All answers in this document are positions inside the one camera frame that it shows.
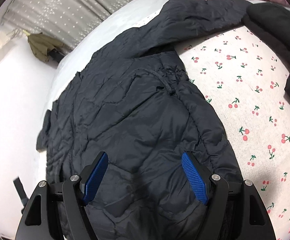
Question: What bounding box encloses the black puffer jacket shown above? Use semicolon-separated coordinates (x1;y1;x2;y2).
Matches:
36;0;249;239

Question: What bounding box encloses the white mattress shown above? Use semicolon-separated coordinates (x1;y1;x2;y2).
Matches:
0;0;290;240

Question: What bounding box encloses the cherry print bed sheet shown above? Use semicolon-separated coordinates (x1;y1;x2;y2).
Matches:
176;27;290;239

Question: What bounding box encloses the olive green cloth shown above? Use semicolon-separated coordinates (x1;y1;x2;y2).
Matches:
27;33;65;63

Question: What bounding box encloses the black fleece garment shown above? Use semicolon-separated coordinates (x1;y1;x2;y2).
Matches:
243;3;290;98

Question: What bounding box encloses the grey dotted curtain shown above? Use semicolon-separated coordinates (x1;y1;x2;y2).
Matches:
2;0;133;48

